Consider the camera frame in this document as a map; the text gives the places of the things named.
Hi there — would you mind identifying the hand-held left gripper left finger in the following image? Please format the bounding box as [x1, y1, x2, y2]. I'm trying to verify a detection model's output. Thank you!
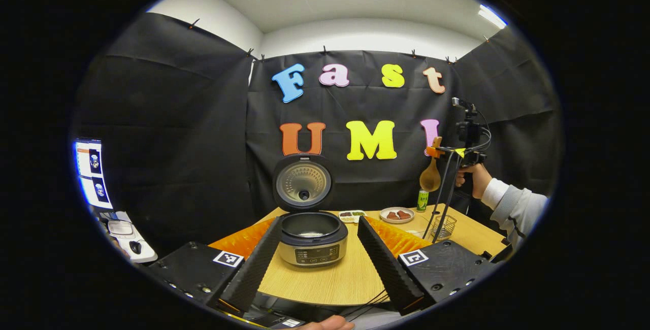
[147, 216, 283, 315]

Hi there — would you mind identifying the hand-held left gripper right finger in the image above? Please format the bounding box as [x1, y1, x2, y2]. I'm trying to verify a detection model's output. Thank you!
[357, 216, 501, 316]

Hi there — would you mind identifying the wooden spoon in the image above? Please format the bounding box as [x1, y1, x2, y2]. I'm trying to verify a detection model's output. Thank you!
[419, 137, 443, 193]

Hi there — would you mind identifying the clear container of rice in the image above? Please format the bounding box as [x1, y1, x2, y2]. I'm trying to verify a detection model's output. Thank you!
[404, 226, 433, 242]

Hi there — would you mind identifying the black silver rice cooker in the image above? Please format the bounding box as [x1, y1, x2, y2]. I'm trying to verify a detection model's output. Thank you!
[273, 153, 349, 269]

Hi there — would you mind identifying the clear metal chopstick holder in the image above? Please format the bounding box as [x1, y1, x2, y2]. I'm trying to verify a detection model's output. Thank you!
[431, 214, 458, 242]

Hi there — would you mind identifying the white round plate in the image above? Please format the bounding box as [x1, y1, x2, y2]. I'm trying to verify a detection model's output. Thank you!
[379, 207, 415, 224]

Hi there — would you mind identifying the white side desk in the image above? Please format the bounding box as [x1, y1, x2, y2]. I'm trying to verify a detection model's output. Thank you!
[99, 211, 159, 263]

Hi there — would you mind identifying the small ceiling light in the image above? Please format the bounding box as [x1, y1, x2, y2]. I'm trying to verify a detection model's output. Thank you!
[477, 4, 508, 29]

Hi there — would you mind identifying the black backdrop cloth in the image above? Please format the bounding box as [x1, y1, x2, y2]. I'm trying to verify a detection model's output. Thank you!
[71, 13, 564, 259]

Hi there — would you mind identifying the computer monitor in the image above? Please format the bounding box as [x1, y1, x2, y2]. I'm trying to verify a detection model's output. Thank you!
[74, 139, 113, 210]

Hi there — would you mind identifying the black cable bundle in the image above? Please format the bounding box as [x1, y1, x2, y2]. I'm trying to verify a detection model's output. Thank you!
[338, 289, 392, 320]

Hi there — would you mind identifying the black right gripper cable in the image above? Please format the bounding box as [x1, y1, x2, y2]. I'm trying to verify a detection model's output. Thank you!
[422, 153, 463, 243]

